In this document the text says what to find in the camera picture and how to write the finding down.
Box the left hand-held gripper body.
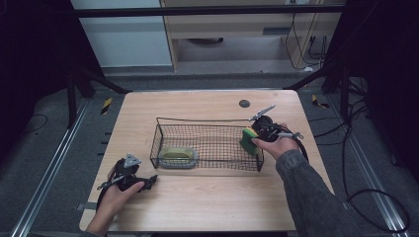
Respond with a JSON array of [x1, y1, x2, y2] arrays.
[[96, 152, 146, 193]]

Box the person's left hand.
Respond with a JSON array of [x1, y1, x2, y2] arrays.
[[94, 181, 146, 224]]

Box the black metal stand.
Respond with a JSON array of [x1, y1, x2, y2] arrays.
[[64, 63, 133, 130], [284, 60, 352, 120]]

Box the translucent green soap box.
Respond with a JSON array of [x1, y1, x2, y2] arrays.
[[157, 146, 200, 170]]

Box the black horizontal frame bar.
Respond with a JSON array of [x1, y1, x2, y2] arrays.
[[72, 4, 348, 19]]

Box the person's right hand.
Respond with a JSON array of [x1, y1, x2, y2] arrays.
[[251, 122, 299, 162]]

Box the yellow black hazard tape strip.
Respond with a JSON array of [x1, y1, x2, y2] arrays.
[[100, 97, 114, 116], [310, 94, 331, 110]]

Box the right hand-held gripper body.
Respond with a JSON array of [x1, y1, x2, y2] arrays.
[[248, 104, 304, 143]]

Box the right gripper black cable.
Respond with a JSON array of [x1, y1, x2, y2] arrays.
[[289, 126, 310, 163]]

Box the light wooden desk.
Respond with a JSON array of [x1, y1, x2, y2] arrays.
[[159, 0, 348, 72]]

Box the thin black floor cable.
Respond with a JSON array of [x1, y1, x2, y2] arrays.
[[22, 113, 49, 135]]

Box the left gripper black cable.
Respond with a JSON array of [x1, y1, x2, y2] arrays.
[[96, 189, 112, 213]]

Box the black curtain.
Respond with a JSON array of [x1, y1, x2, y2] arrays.
[[324, 0, 419, 182], [0, 0, 104, 162]]

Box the grey metal table bracket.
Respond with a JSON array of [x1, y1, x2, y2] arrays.
[[75, 201, 100, 212]]

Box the aluminium floor rail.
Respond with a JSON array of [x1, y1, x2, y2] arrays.
[[325, 93, 413, 237], [9, 98, 92, 237]]

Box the green and yellow sponge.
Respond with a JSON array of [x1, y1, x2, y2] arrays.
[[238, 126, 262, 157]]

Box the black hanging desk cables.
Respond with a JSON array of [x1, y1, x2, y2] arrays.
[[284, 12, 329, 72]]

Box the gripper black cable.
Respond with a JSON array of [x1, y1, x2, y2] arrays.
[[96, 189, 112, 213], [289, 126, 310, 163]]

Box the black looped floor cable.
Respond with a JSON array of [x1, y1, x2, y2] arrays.
[[309, 98, 412, 234]]

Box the black wire mesh basket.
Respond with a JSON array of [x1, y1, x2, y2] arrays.
[[149, 117, 266, 173]]

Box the white cabinet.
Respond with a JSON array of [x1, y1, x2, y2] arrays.
[[68, 0, 173, 69]]

